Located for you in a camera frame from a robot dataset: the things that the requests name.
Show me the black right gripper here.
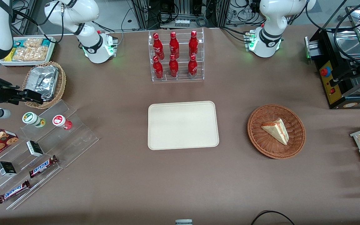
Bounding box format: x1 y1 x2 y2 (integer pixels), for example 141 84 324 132
0 80 43 105

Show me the red gum bottle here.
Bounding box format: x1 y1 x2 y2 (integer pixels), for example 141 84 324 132
52 114 73 131

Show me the white snack tray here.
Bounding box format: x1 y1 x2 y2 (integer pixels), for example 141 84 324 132
0 36 57 67

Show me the cream plastic tray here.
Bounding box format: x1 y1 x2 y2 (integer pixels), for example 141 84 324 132
147 101 220 151

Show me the silver foil container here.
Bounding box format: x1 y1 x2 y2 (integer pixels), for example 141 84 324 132
26 65 59 102

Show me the light wicker basket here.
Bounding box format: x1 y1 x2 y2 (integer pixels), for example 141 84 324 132
22 61 67 110

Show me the yellow snack packet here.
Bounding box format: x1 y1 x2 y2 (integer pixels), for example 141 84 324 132
4 47 17 62

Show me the small black box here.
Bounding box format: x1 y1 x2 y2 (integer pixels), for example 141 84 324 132
26 140 44 158
0 161 17 177

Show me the clear acrylic stepped display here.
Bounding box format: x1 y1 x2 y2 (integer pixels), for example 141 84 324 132
0 99 100 211

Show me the Snickers bar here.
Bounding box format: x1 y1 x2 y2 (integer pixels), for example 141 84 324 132
0 180 31 204
28 155 59 179

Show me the red cola bottle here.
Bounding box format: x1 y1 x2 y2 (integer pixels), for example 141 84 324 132
152 56 164 79
169 31 180 59
153 32 165 60
188 30 199 58
168 54 179 78
187 55 198 77

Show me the clear acrylic bottle rack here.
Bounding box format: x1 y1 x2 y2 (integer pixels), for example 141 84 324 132
148 27 205 83

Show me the round brown wicker basket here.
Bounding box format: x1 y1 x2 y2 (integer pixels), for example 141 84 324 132
247 104 306 160

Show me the wrapped sandwich wedge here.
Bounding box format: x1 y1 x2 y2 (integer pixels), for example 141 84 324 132
260 117 290 146

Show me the black steel food machine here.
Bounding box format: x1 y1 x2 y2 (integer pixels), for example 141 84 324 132
304 6 360 110

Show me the black cable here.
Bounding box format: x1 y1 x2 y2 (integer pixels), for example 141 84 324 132
250 210 296 225

